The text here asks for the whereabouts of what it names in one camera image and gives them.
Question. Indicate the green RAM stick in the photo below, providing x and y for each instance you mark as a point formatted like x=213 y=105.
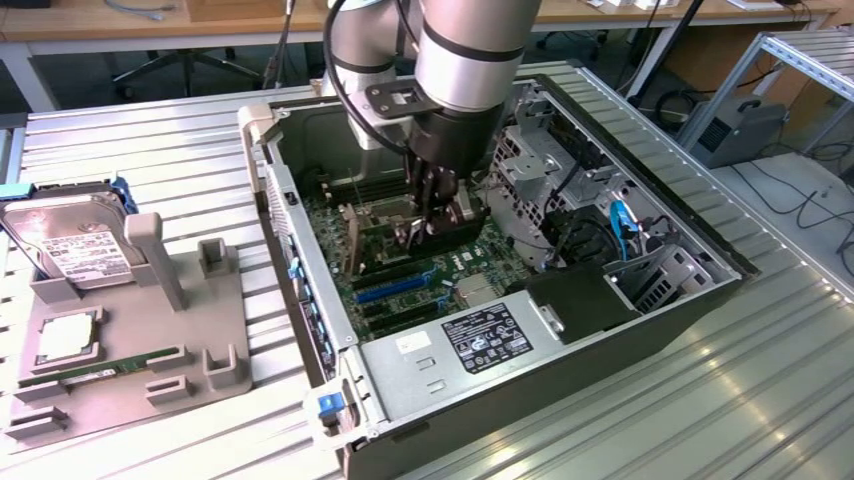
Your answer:
x=87 y=372

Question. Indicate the wooden office desk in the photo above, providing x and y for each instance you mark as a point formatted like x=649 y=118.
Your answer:
x=601 y=12

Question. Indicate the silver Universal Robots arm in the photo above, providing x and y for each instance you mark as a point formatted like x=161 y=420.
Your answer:
x=474 y=60

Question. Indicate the black plastic disk bay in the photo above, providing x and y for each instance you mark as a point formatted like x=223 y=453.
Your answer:
x=588 y=235

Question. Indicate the blue expansion slot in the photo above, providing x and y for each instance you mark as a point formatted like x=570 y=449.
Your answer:
x=394 y=292

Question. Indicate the black slanted stand pole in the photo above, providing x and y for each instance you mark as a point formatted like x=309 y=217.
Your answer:
x=690 y=10

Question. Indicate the black expansion slot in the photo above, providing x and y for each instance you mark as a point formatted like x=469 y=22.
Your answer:
x=387 y=282
x=407 y=321
x=401 y=309

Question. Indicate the black plastic fan shroud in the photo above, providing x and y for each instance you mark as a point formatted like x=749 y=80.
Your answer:
x=574 y=300

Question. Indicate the RAM slot with white clips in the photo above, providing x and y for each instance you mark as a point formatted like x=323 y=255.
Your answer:
x=367 y=178
x=373 y=190

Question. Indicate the silver power supply unit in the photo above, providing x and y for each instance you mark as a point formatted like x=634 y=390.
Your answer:
x=427 y=360

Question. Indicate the perforated silver drive cage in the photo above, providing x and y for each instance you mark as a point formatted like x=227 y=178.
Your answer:
x=534 y=170

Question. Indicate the CPU socket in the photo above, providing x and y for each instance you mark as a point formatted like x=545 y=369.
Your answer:
x=387 y=207

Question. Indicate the grey plastic parts rack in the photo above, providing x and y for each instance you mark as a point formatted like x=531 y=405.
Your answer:
x=134 y=325

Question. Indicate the green graphics card black cooler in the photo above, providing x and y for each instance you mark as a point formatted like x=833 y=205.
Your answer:
x=387 y=245

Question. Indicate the silver finned chipset heatsink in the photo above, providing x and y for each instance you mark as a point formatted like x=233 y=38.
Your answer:
x=477 y=292

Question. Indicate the silver ventilated disk bay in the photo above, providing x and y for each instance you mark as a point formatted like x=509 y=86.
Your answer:
x=661 y=280

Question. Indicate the brown wooden box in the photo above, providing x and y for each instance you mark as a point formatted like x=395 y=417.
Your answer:
x=234 y=10

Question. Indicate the blue plastic disk caddy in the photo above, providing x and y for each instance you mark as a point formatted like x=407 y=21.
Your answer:
x=14 y=191

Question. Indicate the silver CPU chip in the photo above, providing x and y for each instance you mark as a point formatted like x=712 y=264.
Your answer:
x=63 y=337

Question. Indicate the blue plastic case latch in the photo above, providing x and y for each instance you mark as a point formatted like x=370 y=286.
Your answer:
x=330 y=405

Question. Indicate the silver hard disk drive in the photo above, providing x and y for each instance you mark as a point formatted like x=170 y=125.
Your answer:
x=67 y=235

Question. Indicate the aluminium profile shelf frame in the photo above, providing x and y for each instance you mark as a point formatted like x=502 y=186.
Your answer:
x=801 y=55

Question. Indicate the open black PC case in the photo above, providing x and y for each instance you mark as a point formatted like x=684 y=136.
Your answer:
x=668 y=350

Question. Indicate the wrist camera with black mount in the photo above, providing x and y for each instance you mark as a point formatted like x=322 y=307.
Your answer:
x=394 y=97

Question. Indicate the green Dell motherboard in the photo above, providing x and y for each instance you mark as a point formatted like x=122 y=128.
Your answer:
x=334 y=225

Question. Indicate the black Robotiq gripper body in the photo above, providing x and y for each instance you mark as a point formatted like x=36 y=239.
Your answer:
x=461 y=140

